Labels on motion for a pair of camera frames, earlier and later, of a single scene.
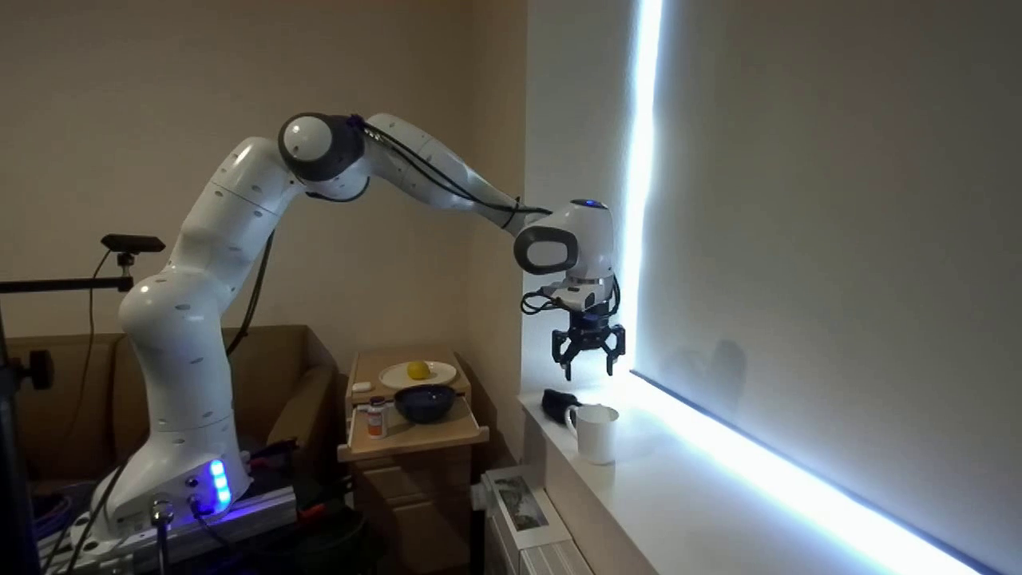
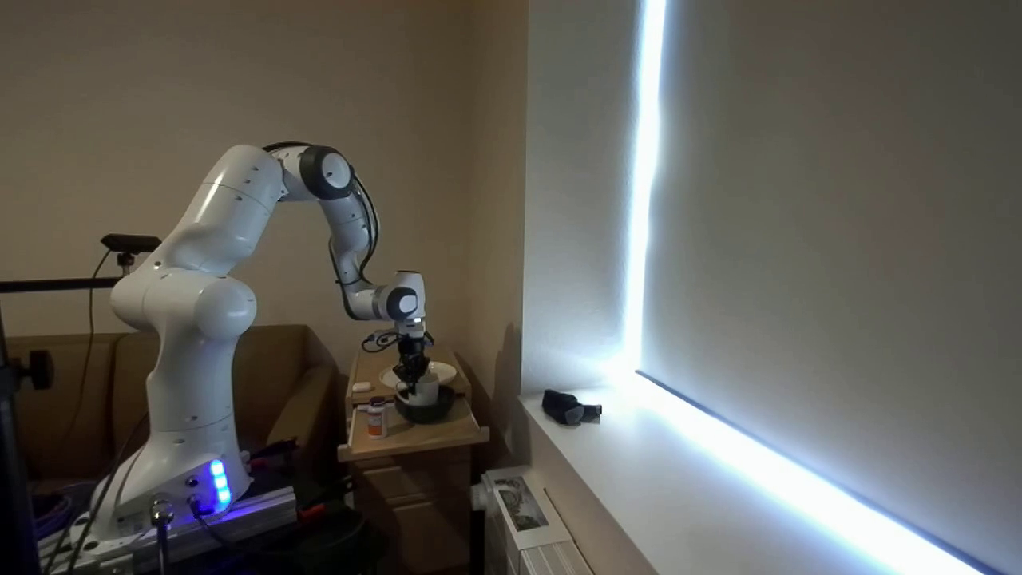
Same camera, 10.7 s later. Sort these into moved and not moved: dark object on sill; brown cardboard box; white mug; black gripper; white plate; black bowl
Moved: black gripper; white mug
Not moved: white plate; black bowl; brown cardboard box; dark object on sill
